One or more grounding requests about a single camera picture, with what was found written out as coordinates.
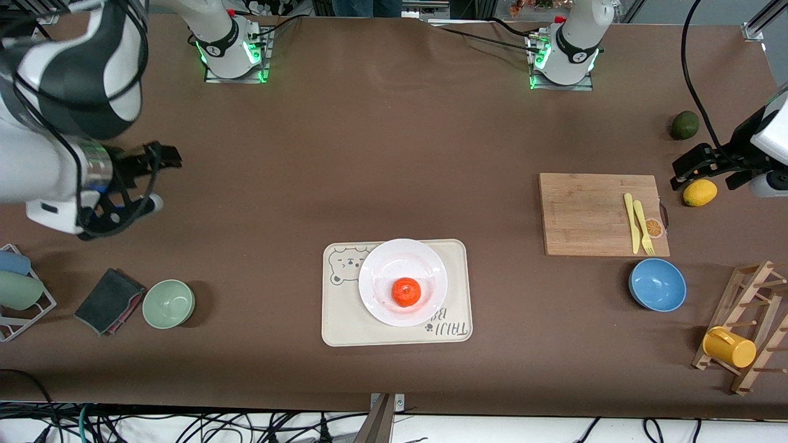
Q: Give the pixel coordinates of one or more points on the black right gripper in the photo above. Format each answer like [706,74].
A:
[127,165]

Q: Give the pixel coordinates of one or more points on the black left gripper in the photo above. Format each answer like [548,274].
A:
[737,151]

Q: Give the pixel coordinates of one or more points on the white round plate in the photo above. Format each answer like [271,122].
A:
[381,277]

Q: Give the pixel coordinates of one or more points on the orange mandarin fruit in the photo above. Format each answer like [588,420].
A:
[406,292]

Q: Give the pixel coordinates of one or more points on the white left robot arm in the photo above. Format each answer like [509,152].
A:
[572,49]

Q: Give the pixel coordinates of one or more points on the yellow lemon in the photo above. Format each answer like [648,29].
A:
[702,194]

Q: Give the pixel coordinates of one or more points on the dark green avocado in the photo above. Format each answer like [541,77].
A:
[684,125]

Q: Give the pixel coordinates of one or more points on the yellow plastic fork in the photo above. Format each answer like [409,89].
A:
[640,216]

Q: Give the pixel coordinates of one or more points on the yellow plastic knife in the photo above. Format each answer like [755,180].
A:
[631,221]

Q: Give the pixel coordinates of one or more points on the bamboo cutting board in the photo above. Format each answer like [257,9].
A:
[585,209]

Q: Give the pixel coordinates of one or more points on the blue bowl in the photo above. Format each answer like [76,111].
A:
[657,285]

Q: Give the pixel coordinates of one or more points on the pale green bowl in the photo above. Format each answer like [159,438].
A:
[168,304]

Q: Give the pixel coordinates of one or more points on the wooden mug rack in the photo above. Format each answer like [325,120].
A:
[729,307]

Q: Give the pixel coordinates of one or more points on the folded dark grey cloth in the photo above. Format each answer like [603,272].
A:
[108,301]

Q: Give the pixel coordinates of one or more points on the light blue cup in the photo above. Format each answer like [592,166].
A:
[13,263]

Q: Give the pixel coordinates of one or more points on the yellow mug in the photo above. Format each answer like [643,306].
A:
[732,349]

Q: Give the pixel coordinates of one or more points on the pale green cup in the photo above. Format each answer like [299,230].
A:
[18,290]

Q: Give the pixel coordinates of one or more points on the colourful toy pile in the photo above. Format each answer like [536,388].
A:
[523,6]

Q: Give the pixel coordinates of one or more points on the cream tray with bear print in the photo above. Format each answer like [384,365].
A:
[345,326]

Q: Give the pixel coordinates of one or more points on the grey metal equipment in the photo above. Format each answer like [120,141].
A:
[425,7]

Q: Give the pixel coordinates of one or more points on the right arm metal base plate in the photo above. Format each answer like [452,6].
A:
[215,79]

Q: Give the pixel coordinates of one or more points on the aluminium frame profile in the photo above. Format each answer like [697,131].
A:
[760,24]

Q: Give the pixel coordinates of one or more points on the metal table clamp bracket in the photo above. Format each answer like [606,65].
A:
[383,424]

